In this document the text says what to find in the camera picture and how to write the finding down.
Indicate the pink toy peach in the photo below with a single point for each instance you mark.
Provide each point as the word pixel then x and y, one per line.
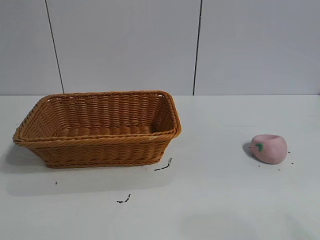
pixel 271 151

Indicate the brown woven wicker basket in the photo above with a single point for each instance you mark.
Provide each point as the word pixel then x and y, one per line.
pixel 100 150

